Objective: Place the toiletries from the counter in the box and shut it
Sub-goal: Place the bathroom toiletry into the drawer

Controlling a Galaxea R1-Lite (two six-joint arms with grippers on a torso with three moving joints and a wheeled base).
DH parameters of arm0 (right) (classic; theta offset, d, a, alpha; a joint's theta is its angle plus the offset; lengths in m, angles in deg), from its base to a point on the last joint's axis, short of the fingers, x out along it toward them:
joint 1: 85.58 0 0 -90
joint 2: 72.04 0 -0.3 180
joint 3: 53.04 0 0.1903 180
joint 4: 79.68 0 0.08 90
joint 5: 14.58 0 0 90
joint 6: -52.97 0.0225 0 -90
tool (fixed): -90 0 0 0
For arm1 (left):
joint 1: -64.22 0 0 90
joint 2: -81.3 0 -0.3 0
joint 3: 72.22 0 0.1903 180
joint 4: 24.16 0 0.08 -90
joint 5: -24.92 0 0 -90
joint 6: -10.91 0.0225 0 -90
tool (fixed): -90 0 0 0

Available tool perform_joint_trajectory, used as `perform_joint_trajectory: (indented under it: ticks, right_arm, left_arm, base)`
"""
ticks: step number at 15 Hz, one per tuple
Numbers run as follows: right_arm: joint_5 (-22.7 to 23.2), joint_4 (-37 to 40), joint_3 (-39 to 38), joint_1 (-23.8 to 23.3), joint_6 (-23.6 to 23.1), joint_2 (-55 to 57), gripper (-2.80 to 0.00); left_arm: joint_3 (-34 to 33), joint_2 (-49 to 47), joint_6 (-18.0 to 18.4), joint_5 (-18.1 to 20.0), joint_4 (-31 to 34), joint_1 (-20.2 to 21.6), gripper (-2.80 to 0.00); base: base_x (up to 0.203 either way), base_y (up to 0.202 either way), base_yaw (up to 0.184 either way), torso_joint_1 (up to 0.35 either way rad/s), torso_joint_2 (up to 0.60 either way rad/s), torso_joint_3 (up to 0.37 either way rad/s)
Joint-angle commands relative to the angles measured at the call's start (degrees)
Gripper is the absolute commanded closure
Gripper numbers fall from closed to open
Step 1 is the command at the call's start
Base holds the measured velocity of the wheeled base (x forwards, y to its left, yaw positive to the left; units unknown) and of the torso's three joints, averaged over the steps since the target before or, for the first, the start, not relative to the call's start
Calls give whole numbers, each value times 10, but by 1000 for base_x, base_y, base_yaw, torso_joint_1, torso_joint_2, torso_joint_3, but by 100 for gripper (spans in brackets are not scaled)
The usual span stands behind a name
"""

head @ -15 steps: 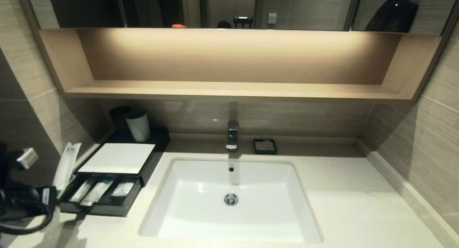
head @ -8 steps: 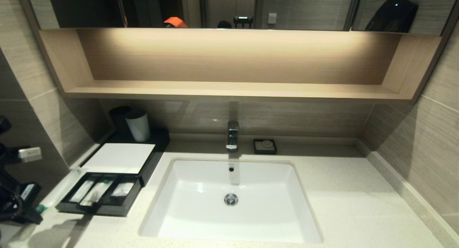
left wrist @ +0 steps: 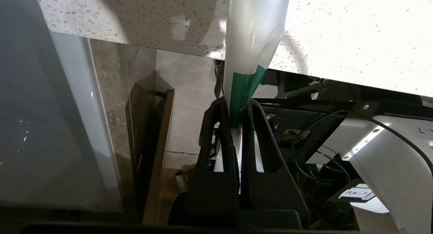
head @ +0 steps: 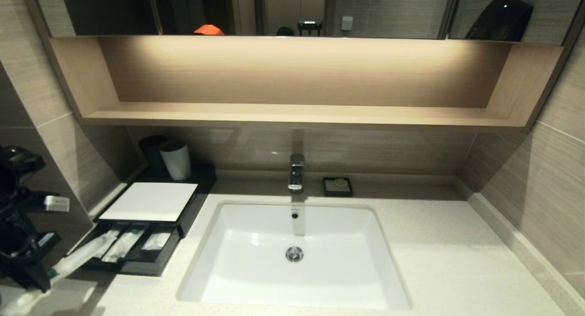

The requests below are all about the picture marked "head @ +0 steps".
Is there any small clear toiletry packet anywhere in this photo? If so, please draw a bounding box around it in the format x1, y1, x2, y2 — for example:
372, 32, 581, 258
101, 229, 143, 263
0, 230, 120, 316

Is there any black amenity box drawer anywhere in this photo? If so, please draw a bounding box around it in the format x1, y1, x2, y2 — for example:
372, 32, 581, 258
69, 220, 181, 277

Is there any grey plastic cup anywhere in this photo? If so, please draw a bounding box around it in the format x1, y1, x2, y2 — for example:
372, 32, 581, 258
158, 139, 192, 181

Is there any black amenity box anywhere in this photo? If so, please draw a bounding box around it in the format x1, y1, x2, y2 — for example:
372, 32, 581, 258
94, 164, 218, 239

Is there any small white wrapped packet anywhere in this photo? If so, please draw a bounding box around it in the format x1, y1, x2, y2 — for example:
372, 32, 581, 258
142, 232, 172, 253

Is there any black cylindrical cup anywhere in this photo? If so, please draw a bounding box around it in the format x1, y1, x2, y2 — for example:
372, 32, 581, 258
138, 135, 167, 174

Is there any mirror cabinet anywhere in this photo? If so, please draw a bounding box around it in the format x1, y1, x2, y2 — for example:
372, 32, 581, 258
23, 0, 585, 45

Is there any white sink basin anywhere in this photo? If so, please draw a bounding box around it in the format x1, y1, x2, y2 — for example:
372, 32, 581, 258
178, 201, 412, 311

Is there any chrome faucet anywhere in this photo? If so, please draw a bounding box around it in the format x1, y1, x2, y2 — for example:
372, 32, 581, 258
287, 153, 306, 192

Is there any black soap dish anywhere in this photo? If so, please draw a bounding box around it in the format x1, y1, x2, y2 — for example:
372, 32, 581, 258
323, 177, 353, 198

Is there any glossy black dome object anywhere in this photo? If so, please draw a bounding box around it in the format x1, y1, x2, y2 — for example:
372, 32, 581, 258
465, 0, 534, 42

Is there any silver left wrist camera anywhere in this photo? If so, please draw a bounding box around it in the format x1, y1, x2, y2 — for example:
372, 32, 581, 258
44, 195, 70, 212

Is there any light wooden wall shelf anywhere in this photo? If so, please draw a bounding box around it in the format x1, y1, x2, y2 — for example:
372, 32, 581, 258
49, 35, 564, 133

